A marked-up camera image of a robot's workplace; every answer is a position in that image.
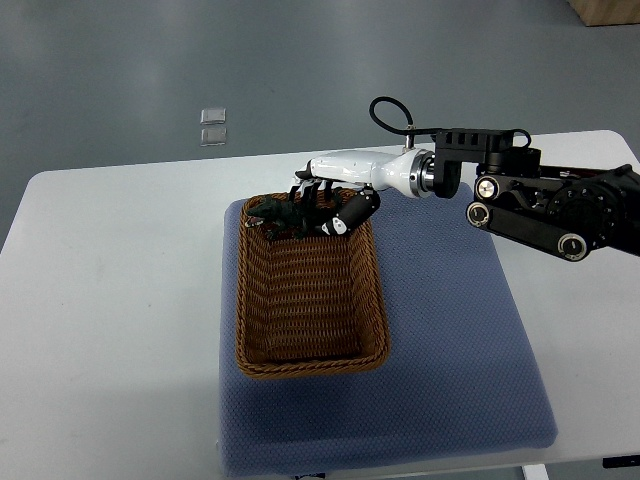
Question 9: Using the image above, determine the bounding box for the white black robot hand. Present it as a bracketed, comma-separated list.
[289, 149, 435, 236]

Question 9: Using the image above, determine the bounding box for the dark green toy crocodile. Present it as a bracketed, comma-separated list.
[244, 195, 317, 240]

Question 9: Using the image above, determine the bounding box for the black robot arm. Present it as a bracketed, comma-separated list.
[399, 114, 639, 262]

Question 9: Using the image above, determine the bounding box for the brown wicker basket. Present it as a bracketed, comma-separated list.
[233, 193, 391, 379]

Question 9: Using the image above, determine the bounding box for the upper clear floor tile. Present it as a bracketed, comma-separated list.
[200, 107, 226, 125]

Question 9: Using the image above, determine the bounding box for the blue grey fabric mat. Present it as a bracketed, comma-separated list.
[219, 187, 557, 477]

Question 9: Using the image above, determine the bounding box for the wooden box corner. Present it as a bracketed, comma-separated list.
[568, 0, 639, 27]

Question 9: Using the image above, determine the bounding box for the white table leg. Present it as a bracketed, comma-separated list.
[521, 464, 550, 480]

